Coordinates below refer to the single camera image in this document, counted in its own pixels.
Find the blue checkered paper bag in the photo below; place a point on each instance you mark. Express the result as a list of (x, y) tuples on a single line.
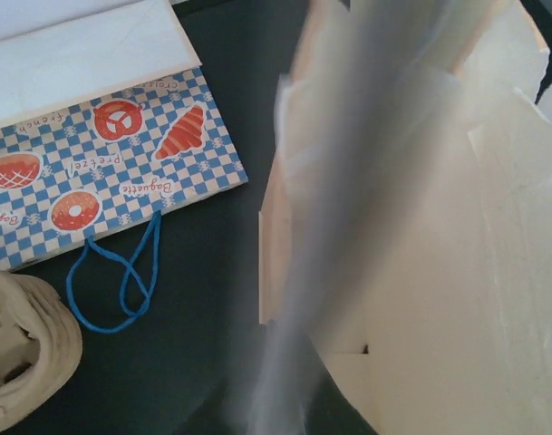
[(106, 121)]

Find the orange paper bag white handles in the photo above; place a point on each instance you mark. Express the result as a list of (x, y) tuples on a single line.
[(407, 223)]

